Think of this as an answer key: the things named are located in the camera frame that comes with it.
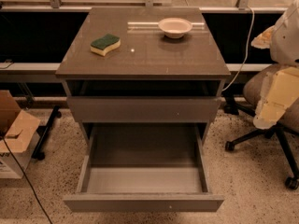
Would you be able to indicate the brown office chair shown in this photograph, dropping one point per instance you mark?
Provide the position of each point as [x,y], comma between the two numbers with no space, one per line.
[288,123]

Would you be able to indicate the white bowl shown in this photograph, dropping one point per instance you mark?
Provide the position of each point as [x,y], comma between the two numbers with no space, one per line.
[175,27]

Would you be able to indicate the grey top drawer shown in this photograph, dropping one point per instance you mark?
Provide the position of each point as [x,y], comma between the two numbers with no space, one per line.
[180,101]

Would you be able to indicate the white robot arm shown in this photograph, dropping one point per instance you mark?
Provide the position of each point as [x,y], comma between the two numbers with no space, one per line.
[290,18]

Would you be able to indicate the grey drawer cabinet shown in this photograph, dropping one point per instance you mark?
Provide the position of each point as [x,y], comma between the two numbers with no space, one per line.
[145,53]

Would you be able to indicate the grey drawer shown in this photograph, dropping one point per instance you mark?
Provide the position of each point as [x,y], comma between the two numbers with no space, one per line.
[144,168]
[180,101]

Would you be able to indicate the green yellow sponge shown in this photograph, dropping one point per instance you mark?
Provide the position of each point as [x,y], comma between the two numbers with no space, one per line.
[105,44]

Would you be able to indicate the cardboard box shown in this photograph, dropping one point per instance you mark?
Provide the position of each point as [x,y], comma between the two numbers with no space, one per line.
[19,129]

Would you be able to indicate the black stand leg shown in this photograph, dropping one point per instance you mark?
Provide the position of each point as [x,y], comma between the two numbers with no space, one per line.
[43,131]

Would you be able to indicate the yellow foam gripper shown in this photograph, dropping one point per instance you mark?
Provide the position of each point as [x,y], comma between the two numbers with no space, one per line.
[286,38]

